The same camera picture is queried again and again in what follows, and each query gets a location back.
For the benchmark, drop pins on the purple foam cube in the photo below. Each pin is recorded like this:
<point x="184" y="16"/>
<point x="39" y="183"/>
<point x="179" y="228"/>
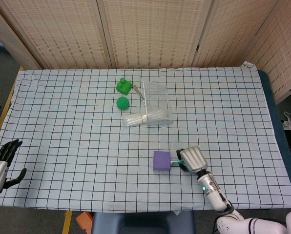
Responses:
<point x="161" y="159"/>

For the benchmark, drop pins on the black grid white tablecloth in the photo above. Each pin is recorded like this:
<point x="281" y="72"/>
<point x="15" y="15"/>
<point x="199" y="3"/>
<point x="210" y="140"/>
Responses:
<point x="62" y="122"/>

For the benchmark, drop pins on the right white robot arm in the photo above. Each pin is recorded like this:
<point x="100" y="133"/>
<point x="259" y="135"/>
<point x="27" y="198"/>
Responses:
<point x="211" y="187"/>

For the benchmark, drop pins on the orange block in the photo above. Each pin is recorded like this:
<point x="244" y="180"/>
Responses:
<point x="84" y="219"/>

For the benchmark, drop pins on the dark blue padded seat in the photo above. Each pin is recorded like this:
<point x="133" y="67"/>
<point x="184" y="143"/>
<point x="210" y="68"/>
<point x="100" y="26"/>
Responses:
<point x="140" y="223"/>

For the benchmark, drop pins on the woven folding screen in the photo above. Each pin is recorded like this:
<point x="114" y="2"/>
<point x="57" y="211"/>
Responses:
<point x="148" y="31"/>

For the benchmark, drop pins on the tan rubber band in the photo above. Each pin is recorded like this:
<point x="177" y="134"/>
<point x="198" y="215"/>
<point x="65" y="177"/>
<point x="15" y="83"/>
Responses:
<point x="144" y="118"/>

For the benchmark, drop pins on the green ball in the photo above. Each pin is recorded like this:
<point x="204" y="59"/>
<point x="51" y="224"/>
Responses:
<point x="123" y="103"/>

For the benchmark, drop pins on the green toy block with knobs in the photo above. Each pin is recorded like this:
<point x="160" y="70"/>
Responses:
<point x="124" y="88"/>

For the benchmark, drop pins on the clear acrylic container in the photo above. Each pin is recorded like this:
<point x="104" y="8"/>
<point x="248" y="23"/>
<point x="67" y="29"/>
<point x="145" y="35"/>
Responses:
<point x="157" y="97"/>

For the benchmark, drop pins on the flat wooden stick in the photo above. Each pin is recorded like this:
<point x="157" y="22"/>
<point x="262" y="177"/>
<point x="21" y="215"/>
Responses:
<point x="137" y="90"/>

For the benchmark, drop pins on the bundle of clear straws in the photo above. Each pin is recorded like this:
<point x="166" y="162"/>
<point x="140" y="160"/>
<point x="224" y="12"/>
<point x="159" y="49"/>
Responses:
<point x="133" y="120"/>

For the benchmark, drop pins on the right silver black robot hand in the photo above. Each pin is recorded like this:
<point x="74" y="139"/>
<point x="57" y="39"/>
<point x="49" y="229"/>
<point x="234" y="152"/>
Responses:
<point x="194" y="159"/>

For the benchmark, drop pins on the blue padded table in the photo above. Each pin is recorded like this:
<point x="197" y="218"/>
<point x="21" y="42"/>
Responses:
<point x="279" y="122"/>

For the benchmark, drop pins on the green and white marker pen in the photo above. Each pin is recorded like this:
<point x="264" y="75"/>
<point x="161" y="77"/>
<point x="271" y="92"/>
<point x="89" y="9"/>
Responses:
<point x="176" y="162"/>

